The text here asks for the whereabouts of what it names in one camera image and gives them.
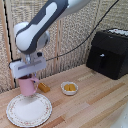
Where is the black cable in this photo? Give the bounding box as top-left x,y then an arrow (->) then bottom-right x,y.
45,0 -> 120,62

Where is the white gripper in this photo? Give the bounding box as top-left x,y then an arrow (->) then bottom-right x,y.
9,56 -> 48,80

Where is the white bowl with yellow food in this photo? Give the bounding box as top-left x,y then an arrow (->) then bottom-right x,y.
60,81 -> 79,97

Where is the black box appliance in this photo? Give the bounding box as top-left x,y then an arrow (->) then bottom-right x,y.
85,28 -> 128,81

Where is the pink mug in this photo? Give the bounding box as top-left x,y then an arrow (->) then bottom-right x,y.
17,75 -> 40,98

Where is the white floral plate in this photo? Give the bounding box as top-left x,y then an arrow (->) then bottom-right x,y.
6,92 -> 53,128

